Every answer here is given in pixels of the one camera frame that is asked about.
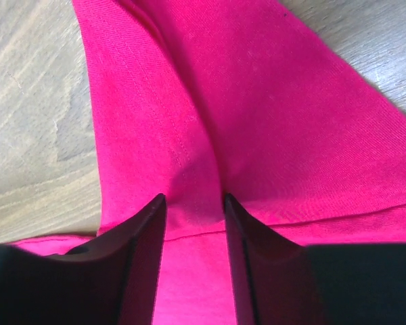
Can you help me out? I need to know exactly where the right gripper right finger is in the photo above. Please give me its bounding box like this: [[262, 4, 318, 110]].
[[224, 194, 406, 324]]

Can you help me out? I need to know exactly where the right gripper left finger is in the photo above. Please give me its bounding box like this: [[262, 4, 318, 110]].
[[0, 194, 166, 324]]

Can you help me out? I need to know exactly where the magenta t shirt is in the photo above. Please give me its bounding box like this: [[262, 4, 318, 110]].
[[10, 1, 406, 324]]

